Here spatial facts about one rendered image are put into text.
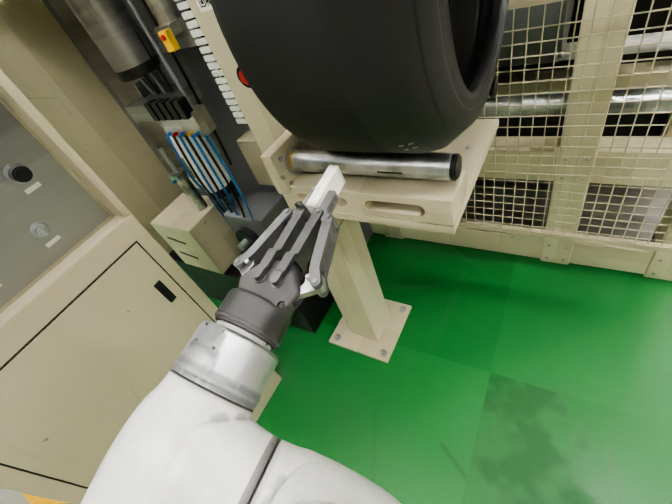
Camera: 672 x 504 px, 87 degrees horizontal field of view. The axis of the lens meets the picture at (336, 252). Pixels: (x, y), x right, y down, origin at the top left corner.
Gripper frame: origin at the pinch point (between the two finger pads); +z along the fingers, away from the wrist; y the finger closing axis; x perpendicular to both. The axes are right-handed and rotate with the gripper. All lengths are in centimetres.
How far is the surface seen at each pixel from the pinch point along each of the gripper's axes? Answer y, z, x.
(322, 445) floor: 29, -30, 97
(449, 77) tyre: -11.6, 16.5, -4.2
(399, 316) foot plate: 22, 26, 104
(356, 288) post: 27, 17, 68
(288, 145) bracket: 24.0, 19.9, 9.7
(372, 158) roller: 4.3, 18.4, 11.2
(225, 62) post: 36.6, 27.4, -5.0
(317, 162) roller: 16.3, 17.5, 11.8
